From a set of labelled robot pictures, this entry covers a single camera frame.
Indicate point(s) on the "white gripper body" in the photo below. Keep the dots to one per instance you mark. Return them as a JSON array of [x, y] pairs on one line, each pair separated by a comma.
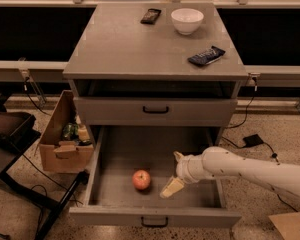
[[184, 170]]

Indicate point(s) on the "red apple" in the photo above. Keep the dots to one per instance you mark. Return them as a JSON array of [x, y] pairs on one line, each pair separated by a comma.
[[141, 180]]

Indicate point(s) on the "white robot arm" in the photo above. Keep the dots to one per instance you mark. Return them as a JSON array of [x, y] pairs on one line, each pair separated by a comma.
[[216, 163]]

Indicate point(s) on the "open grey drawer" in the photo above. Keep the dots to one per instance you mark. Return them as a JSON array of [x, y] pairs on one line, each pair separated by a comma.
[[120, 151]]

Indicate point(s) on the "closed grey upper drawer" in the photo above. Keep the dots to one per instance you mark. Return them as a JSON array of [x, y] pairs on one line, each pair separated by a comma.
[[128, 111]]

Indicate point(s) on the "grey drawer cabinet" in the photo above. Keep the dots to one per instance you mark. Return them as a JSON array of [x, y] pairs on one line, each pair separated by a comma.
[[118, 57]]

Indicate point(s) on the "black power adapter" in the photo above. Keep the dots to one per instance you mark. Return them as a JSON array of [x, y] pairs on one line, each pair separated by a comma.
[[252, 140]]

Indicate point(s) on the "yellow bottle in box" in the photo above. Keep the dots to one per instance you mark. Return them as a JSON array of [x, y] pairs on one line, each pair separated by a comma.
[[82, 130]]

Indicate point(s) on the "dark blue snack bar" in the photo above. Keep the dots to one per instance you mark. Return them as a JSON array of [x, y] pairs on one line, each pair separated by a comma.
[[207, 57]]

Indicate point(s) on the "green can in box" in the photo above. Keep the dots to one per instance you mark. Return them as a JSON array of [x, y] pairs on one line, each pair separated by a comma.
[[70, 132]]

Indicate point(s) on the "cardboard sheet on floor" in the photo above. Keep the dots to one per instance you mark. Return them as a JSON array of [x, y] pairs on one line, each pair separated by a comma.
[[288, 225]]

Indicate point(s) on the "brown cardboard box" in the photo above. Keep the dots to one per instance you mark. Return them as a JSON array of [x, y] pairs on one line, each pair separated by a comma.
[[58, 155]]

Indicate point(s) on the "white bowl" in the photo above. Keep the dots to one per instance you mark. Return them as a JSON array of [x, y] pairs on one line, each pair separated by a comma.
[[186, 20]]

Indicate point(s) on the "black snack packet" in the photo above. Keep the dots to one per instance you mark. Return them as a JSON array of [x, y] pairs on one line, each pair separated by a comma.
[[151, 16]]

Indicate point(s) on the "black folding table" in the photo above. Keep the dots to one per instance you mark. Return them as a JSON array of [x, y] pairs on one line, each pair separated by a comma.
[[7, 158]]

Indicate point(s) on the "black lower drawer handle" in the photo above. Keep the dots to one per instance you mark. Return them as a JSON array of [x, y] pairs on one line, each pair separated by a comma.
[[156, 222]]

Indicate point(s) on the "black drawer handle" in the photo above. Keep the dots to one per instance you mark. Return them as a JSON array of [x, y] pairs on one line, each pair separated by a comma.
[[155, 110], [156, 222]]

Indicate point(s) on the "black upper drawer handle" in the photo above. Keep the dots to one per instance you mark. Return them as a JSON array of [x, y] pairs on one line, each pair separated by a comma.
[[155, 110]]

